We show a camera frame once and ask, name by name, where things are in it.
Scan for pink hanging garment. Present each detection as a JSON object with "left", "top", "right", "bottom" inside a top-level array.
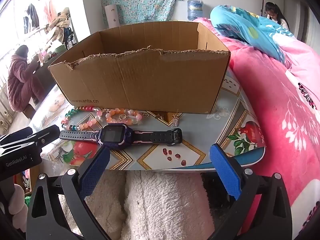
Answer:
[{"left": 44, "top": 0, "right": 58, "bottom": 24}]

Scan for dark grey desk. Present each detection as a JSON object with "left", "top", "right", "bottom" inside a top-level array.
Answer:
[{"left": 35, "top": 51, "right": 66, "bottom": 93}]

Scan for brown cardboard box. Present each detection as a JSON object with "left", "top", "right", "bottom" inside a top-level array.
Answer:
[{"left": 48, "top": 21, "right": 231, "bottom": 114}]

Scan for purple black smart watch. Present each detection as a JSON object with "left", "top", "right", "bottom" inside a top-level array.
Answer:
[{"left": 59, "top": 123, "right": 183, "bottom": 151}]

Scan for pink orange bead bracelet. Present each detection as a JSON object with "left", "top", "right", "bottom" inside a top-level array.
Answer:
[{"left": 96, "top": 107, "right": 143, "bottom": 125}]

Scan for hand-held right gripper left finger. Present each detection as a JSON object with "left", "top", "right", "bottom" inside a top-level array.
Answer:
[{"left": 26, "top": 144, "right": 112, "bottom": 240}]

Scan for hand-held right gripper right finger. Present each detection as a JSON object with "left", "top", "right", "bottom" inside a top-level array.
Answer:
[{"left": 209, "top": 144, "right": 293, "bottom": 240}]

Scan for brown stool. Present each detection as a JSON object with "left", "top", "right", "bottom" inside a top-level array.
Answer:
[{"left": 22, "top": 104, "right": 36, "bottom": 120}]

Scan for blue patterned quilt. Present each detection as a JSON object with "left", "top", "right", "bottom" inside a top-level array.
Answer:
[{"left": 209, "top": 4, "right": 297, "bottom": 63}]

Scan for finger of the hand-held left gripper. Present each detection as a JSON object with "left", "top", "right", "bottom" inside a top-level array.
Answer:
[
  {"left": 0, "top": 127, "right": 34, "bottom": 146},
  {"left": 31, "top": 124, "right": 61, "bottom": 153}
]

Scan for white upright panel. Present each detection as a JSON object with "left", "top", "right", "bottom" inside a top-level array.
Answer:
[{"left": 104, "top": 4, "right": 120, "bottom": 28}]

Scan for dark hanging jacket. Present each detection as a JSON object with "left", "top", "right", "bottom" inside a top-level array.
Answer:
[{"left": 24, "top": 3, "right": 39, "bottom": 33}]

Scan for white wardrobe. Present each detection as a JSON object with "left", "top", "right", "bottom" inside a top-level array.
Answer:
[{"left": 282, "top": 0, "right": 312, "bottom": 44}]

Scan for teal floral wall cloth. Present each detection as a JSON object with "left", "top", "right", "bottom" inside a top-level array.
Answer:
[{"left": 102, "top": 0, "right": 183, "bottom": 25}]

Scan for blue water bottle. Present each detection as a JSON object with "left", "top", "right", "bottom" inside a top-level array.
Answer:
[{"left": 187, "top": 0, "right": 204, "bottom": 22}]

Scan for pile of beige clothes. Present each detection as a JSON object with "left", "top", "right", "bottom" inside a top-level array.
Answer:
[{"left": 46, "top": 7, "right": 73, "bottom": 40}]

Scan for multicolour bead bracelet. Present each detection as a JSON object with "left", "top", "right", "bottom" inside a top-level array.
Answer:
[{"left": 61, "top": 106, "right": 104, "bottom": 132}]

